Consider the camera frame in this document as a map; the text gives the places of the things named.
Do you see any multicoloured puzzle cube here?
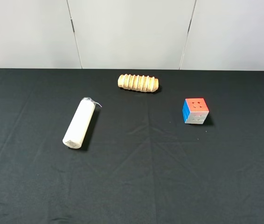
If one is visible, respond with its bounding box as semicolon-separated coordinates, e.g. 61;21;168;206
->
182;98;209;125

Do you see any ridged tan bread loaf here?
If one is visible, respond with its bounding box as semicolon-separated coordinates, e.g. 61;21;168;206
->
118;74;159;92

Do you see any black tablecloth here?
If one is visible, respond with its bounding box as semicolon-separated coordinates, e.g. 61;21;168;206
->
0;69;264;224

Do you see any white wrapped cylinder package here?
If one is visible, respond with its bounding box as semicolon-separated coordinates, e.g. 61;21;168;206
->
63;97;102;149

